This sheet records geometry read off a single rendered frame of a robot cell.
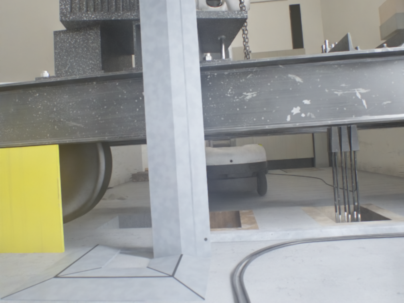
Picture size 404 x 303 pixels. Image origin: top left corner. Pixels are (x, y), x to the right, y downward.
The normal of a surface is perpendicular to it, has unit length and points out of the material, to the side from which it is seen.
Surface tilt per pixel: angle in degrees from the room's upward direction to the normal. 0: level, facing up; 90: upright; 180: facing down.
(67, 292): 10
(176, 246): 90
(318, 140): 90
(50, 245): 90
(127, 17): 90
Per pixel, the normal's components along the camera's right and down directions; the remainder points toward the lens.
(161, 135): -0.22, -0.02
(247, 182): 0.33, -0.06
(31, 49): 0.99, -0.07
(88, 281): -0.08, -0.99
